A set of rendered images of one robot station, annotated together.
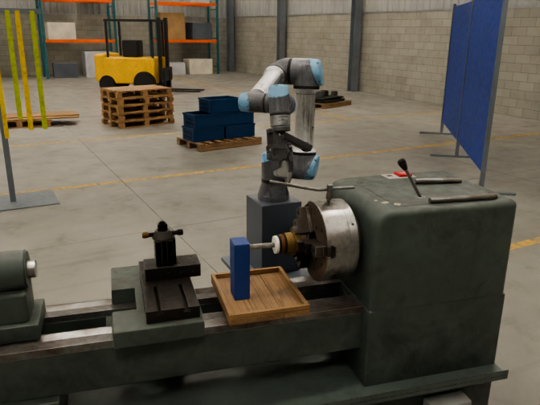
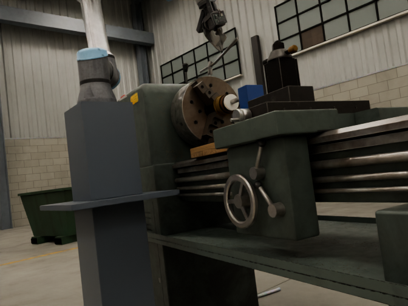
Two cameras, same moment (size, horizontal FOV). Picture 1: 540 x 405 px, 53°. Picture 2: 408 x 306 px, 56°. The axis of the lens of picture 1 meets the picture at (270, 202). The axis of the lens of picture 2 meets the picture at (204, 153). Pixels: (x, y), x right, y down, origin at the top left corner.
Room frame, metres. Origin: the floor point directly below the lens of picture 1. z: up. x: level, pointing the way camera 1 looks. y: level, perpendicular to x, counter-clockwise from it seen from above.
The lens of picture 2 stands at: (2.43, 1.49, 0.79)
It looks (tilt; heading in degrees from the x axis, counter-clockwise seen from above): 3 degrees up; 257
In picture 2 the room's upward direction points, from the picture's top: 7 degrees counter-clockwise
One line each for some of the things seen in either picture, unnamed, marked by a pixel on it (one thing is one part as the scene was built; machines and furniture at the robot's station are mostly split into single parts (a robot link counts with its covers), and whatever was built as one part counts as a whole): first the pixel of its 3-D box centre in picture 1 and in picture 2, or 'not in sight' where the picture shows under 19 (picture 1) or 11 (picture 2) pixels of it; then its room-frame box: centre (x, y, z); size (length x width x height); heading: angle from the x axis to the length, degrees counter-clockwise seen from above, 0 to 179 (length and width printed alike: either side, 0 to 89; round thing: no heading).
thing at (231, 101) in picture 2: (261, 246); (238, 99); (1.92, 0.03, 1.08); 0.13 x 0.07 x 0.07; 106
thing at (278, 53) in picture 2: (162, 233); (279, 56); (1.90, 0.40, 1.14); 0.08 x 0.08 x 0.03
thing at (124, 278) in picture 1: (153, 299); (311, 127); (1.84, 0.43, 0.90); 0.53 x 0.30 x 0.06; 16
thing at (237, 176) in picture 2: not in sight; (263, 187); (2.04, 0.47, 0.73); 0.27 x 0.12 x 0.27; 106
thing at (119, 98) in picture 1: (137, 105); not in sight; (11.23, 2.73, 0.36); 1.26 x 0.86 x 0.73; 130
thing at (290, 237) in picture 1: (288, 243); (224, 104); (1.95, -0.07, 1.08); 0.09 x 0.09 x 0.09; 16
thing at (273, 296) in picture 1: (257, 292); (246, 146); (1.91, 0.04, 0.89); 0.36 x 0.30 x 0.04; 16
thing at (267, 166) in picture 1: (275, 164); (93, 65); (2.47, -0.02, 1.27); 0.13 x 0.12 x 0.14; 75
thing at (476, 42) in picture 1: (464, 80); not in sight; (8.36, -2.91, 1.18); 4.12 x 0.80 x 2.35; 170
